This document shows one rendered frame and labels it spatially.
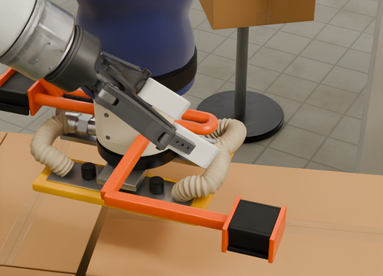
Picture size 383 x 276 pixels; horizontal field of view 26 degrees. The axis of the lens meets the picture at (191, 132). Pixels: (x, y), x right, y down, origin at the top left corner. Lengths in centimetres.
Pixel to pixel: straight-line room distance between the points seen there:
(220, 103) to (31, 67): 289
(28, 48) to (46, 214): 152
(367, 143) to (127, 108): 187
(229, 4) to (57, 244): 124
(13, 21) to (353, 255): 98
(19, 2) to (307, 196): 104
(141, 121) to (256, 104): 288
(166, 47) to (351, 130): 237
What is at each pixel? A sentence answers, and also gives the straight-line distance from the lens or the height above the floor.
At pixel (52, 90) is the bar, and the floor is 122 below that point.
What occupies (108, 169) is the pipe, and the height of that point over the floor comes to 113.
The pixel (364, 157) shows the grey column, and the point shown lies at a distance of 278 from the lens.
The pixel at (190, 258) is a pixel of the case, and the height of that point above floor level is 95.
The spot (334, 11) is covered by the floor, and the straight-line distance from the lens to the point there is 475.
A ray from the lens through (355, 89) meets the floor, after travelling 404.
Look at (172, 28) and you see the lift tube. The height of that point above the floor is 142.
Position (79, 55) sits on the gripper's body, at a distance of 95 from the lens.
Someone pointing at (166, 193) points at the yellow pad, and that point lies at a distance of 157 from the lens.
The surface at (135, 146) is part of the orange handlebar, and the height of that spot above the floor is 122.
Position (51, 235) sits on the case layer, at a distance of 235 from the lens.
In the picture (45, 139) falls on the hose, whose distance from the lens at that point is 164.
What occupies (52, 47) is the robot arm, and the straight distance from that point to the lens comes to 93.
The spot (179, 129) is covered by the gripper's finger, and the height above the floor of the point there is 154.
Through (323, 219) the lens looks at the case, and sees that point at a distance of 177.
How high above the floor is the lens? 209
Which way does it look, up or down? 35 degrees down
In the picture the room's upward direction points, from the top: straight up
